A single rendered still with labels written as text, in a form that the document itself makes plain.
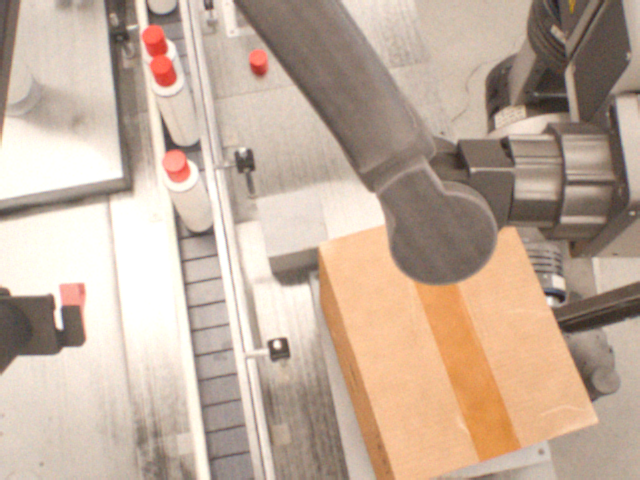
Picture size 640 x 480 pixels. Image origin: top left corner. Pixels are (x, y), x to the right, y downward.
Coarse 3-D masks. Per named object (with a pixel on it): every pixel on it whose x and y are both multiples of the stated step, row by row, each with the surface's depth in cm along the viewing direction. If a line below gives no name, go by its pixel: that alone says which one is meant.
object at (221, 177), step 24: (192, 0) 127; (192, 24) 131; (144, 72) 122; (216, 144) 117; (168, 264) 110; (240, 264) 114; (240, 288) 108; (240, 312) 107; (264, 408) 106; (192, 432) 101; (264, 432) 101; (264, 456) 100
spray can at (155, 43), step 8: (144, 32) 100; (152, 32) 100; (160, 32) 100; (144, 40) 100; (152, 40) 100; (160, 40) 100; (168, 40) 105; (144, 48) 104; (152, 48) 101; (160, 48) 101; (168, 48) 104; (144, 56) 104; (152, 56) 103; (168, 56) 103; (176, 56) 105; (176, 64) 106
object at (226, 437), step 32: (192, 32) 125; (192, 96) 120; (192, 160) 116; (224, 224) 112; (192, 256) 110; (192, 288) 108; (224, 288) 108; (192, 320) 106; (224, 320) 106; (224, 352) 105; (224, 384) 103; (224, 416) 101; (224, 448) 100
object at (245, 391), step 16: (192, 48) 114; (192, 64) 113; (192, 80) 112; (208, 144) 108; (208, 160) 107; (208, 176) 106; (224, 240) 102; (224, 256) 101; (224, 272) 100; (240, 336) 98; (240, 352) 96; (240, 368) 96; (240, 384) 95; (256, 432) 93; (256, 448) 92; (256, 464) 91
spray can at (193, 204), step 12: (168, 156) 93; (180, 156) 93; (168, 168) 93; (180, 168) 93; (192, 168) 97; (168, 180) 96; (180, 180) 95; (192, 180) 96; (168, 192) 99; (180, 192) 96; (192, 192) 98; (204, 192) 102; (180, 204) 101; (192, 204) 101; (204, 204) 104; (192, 216) 105; (204, 216) 107; (192, 228) 110; (204, 228) 110
